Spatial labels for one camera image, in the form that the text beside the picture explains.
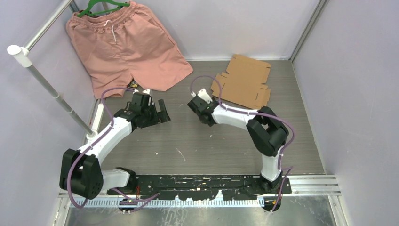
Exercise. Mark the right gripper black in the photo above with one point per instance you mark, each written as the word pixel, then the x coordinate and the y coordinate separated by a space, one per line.
pixel 213 100

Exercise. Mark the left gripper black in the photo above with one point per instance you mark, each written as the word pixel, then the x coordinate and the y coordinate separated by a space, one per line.
pixel 159 117

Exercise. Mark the brown cardboard box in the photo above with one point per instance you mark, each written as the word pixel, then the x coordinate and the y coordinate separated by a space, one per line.
pixel 244 82

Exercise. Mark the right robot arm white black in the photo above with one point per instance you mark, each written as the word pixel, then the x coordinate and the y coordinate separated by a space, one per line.
pixel 268 134

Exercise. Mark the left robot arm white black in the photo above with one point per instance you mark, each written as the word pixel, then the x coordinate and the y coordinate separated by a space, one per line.
pixel 81 172

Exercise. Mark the small colourful object under shorts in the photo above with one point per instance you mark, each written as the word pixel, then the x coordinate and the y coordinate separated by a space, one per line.
pixel 132 85

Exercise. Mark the pink shorts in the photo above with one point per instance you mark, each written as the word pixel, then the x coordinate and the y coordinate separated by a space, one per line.
pixel 130 44

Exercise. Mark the green clothes hanger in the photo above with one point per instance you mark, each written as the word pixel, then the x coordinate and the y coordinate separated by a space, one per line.
pixel 102 7

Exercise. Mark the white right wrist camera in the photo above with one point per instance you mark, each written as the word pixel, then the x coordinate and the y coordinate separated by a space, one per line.
pixel 204 96

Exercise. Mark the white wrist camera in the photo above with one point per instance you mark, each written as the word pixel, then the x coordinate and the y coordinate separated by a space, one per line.
pixel 204 96
pixel 149 93

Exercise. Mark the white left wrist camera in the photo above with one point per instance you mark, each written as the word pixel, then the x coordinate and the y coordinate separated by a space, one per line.
pixel 149 93

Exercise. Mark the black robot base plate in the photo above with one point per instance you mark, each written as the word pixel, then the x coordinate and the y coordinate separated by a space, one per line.
pixel 206 188

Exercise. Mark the slotted aluminium rail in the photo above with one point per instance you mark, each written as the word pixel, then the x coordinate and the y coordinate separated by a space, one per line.
pixel 177 203

